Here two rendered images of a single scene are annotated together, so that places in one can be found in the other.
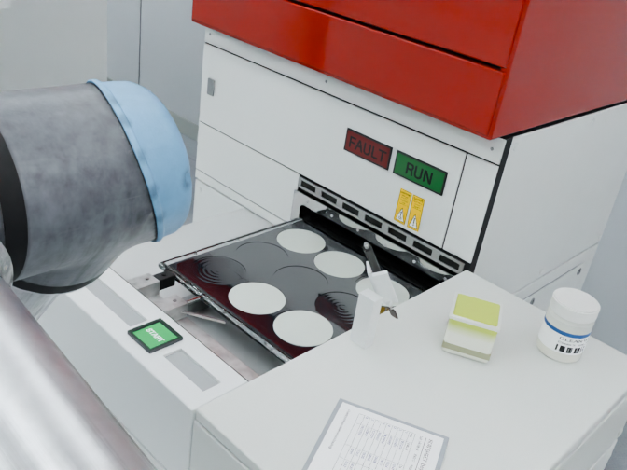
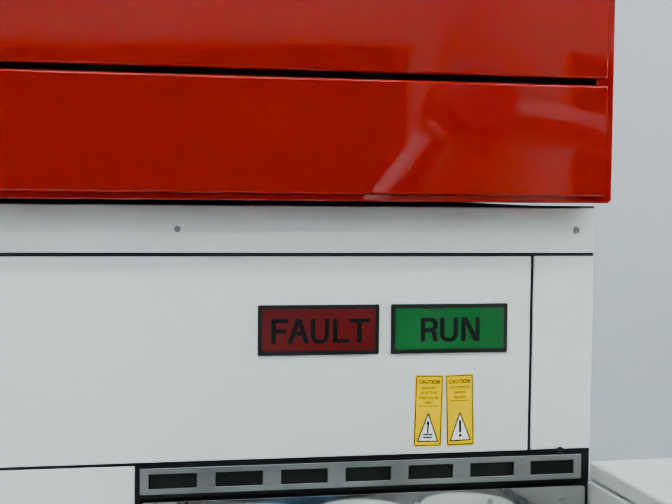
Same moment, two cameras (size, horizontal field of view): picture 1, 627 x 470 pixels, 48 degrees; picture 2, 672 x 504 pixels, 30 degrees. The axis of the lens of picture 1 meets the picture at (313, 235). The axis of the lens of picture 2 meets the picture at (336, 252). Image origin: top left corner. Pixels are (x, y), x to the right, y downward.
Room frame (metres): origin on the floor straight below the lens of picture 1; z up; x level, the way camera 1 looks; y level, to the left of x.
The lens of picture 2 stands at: (0.57, 0.85, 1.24)
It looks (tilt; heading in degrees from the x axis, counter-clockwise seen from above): 3 degrees down; 308
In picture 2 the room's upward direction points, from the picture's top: 1 degrees clockwise
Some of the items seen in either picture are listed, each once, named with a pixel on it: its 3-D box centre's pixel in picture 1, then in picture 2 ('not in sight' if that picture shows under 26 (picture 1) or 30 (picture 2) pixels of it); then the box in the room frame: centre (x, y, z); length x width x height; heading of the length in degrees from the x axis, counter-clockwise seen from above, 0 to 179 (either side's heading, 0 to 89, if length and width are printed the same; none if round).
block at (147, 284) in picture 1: (134, 289); not in sight; (1.00, 0.29, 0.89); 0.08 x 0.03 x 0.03; 140
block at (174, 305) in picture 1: (161, 311); not in sight; (0.95, 0.23, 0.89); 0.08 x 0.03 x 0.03; 140
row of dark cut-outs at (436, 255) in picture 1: (373, 221); (367, 473); (1.29, -0.12, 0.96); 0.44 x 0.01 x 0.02; 50
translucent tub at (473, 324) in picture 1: (471, 327); not in sight; (0.89, -0.26, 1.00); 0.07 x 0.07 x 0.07; 77
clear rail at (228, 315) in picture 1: (224, 312); not in sight; (0.97, 0.13, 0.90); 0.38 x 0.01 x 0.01; 50
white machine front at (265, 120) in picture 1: (319, 161); (183, 414); (1.41, 0.01, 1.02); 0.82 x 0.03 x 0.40; 50
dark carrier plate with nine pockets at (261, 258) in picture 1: (300, 281); not in sight; (1.11, 0.01, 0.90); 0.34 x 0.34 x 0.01; 50
